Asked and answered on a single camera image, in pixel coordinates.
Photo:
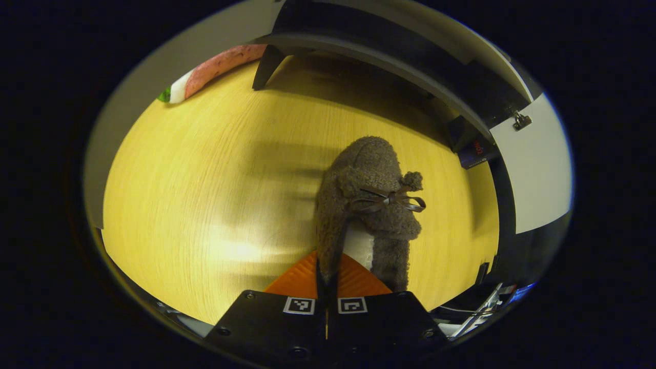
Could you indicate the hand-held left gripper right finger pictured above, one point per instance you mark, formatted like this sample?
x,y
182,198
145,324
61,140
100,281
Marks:
x,y
384,328

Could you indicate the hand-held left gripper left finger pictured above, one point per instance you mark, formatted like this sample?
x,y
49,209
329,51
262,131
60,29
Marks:
x,y
271,328

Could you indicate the brown fuzzy shoe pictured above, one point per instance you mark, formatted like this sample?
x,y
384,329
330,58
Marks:
x,y
366,164

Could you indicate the white and grey shoe cabinet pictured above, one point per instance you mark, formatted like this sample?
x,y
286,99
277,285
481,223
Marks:
x,y
389,56

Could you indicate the metal door hinge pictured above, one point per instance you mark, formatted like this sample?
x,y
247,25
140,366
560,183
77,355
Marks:
x,y
521,121

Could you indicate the dark blue small box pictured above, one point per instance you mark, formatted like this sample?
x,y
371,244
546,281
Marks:
x,y
476,151

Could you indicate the pink and white toy radish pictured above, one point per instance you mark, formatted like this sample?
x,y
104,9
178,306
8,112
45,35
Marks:
x,y
220,64

